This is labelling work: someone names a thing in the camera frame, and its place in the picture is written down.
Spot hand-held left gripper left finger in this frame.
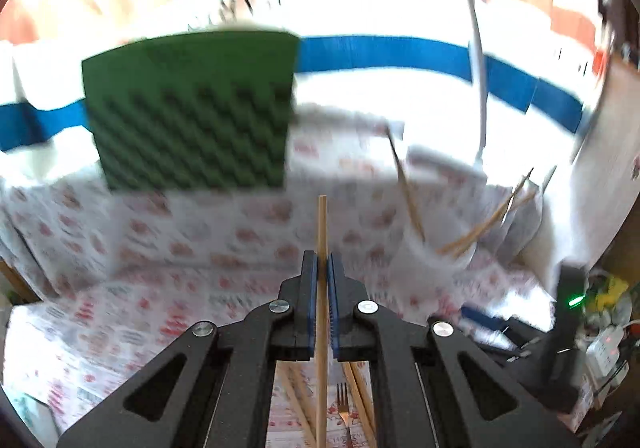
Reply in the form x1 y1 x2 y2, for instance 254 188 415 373
56 251 319 448

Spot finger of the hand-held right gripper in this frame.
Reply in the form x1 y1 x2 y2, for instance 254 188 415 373
492 323 547 363
460 305 511 334

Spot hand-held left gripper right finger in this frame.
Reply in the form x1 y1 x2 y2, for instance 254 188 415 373
327 253 581 448

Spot long wooden chopstick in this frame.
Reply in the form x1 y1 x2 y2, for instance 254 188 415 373
451 191 540 258
315 195 330 448
385 125 427 245
344 362 378 448
280 363 318 448
437 169 535 255

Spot translucent plastic cup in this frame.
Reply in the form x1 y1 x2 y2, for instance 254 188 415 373
392 178 546 290

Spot white power adapter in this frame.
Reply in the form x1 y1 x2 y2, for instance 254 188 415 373
584 322 627 380

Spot yellow green object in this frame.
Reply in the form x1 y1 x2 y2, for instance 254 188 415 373
590 273 629 315

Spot metal fork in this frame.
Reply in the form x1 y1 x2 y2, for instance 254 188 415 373
335 382 354 448

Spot bear print cloth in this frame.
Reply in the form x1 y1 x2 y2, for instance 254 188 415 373
0 103 546 300

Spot red print tablecloth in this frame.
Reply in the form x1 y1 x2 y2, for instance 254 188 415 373
10 248 557 448

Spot green checkered box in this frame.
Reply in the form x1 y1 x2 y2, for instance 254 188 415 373
81 28 301 192

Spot white desk lamp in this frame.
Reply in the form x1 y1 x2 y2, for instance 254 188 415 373
407 0 491 184

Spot striped printed cloth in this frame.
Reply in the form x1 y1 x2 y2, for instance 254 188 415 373
0 0 617 155

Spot wooden frame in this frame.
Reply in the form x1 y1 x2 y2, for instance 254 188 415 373
0 258 44 305

